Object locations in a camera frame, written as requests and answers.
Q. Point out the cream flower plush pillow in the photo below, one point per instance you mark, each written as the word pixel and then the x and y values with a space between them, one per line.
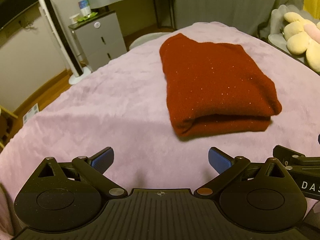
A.
pixel 302 37

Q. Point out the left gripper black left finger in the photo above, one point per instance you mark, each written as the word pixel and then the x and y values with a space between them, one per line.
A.
pixel 90 170

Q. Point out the white round stool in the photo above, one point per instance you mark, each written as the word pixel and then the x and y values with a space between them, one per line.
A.
pixel 146 38

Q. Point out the grey curtain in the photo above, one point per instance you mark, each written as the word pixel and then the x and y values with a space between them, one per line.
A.
pixel 249 16

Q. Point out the red knit cardigan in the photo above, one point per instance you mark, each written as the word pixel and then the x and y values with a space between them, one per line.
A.
pixel 215 88

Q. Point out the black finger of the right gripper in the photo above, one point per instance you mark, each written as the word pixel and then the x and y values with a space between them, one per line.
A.
pixel 289 157

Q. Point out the white tower fan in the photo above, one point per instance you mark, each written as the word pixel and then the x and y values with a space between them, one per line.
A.
pixel 78 72

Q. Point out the grey shell-shaped chair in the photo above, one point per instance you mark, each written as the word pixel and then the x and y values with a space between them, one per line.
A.
pixel 277 24

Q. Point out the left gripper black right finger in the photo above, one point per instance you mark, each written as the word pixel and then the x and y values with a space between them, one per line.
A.
pixel 229 169

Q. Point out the grey drawer cabinet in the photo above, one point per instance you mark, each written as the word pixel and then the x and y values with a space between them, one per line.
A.
pixel 99 39

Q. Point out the blue white box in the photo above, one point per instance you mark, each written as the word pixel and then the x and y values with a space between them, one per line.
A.
pixel 84 7

